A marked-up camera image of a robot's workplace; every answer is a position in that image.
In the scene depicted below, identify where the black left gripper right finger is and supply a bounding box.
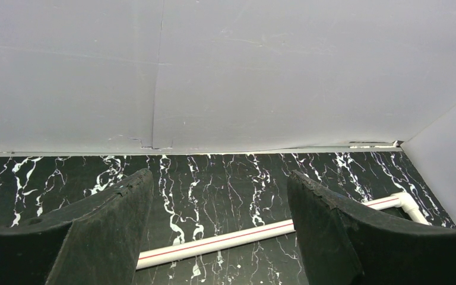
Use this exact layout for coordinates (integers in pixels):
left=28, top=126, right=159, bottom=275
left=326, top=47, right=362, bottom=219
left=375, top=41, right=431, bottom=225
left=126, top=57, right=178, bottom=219
left=287, top=171, right=456, bottom=284

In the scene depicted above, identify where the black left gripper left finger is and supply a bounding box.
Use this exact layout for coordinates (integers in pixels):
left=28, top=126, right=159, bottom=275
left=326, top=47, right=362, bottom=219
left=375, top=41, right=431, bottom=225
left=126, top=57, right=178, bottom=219
left=0, top=169, right=154, bottom=284

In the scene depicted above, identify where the white pipe frame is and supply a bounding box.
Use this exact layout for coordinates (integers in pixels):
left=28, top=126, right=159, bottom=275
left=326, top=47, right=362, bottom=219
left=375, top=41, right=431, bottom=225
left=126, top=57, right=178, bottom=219
left=136, top=192, right=430, bottom=270

